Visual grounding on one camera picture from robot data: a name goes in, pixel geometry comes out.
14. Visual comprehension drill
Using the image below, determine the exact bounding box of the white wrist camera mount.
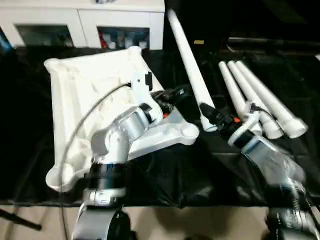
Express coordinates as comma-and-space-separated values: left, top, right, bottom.
226, 100, 266, 149
129, 71, 166, 124

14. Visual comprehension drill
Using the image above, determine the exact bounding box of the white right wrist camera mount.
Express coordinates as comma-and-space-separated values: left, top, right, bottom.
226, 100, 266, 149

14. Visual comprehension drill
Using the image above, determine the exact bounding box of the white glass-door cabinet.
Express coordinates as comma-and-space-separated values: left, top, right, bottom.
0, 0, 166, 51

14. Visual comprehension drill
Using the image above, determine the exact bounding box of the white plastic table leg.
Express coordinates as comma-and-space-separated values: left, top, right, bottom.
235, 60, 309, 139
166, 8, 219, 133
218, 61, 262, 134
226, 60, 285, 140

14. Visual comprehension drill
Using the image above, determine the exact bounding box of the black floor stand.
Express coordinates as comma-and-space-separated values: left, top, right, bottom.
0, 208, 43, 231

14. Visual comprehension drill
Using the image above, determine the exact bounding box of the black mat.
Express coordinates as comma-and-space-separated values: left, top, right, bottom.
0, 46, 320, 209

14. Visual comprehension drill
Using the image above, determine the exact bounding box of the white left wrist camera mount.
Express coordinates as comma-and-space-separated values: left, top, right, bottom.
129, 71, 166, 124

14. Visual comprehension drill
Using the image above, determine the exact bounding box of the white plastic table top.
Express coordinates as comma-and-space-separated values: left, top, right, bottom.
44, 46, 201, 194

